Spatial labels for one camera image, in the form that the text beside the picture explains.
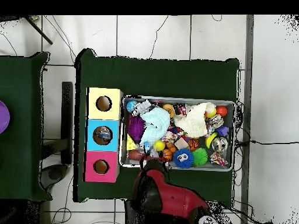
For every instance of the purple spiky ball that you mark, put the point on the purple spiky ball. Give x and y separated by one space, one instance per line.
136 127

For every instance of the small orange basketball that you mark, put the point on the small orange basketball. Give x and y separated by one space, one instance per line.
168 154

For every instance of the black tripod leg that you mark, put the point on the black tripod leg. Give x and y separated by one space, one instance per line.
39 31

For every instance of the silver toy robot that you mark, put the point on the silver toy robot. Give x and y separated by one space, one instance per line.
140 108

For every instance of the dark green side table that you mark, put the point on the dark green side table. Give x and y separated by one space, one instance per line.
21 116

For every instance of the dark green table cloth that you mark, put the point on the dark green table cloth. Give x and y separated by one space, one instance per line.
163 77

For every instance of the cream waffle cloth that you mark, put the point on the cream waffle cloth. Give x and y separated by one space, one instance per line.
193 121

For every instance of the green spiky rubber ball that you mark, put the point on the green spiky rubber ball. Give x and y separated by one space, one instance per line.
200 156

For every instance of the small brown football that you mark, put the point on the small brown football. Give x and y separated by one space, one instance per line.
134 154

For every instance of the wooden box three holes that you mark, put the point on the wooden box three holes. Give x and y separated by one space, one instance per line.
114 112

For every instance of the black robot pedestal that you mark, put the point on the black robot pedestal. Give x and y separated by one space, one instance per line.
129 214

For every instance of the purple round object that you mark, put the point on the purple round object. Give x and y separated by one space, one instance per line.
3 116

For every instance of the crushed clear plastic bottle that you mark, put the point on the crushed clear plastic bottle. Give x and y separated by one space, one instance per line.
147 147

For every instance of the mint green waffle cloth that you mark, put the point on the mint green waffle cloth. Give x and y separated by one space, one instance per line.
156 126

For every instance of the blue globe ball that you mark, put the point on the blue globe ball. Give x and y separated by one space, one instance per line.
130 106

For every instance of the blue fuzzy googly-eye ball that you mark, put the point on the blue fuzzy googly-eye ball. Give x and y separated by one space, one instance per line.
183 158

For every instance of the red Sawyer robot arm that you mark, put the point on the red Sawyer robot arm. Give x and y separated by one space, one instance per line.
172 198

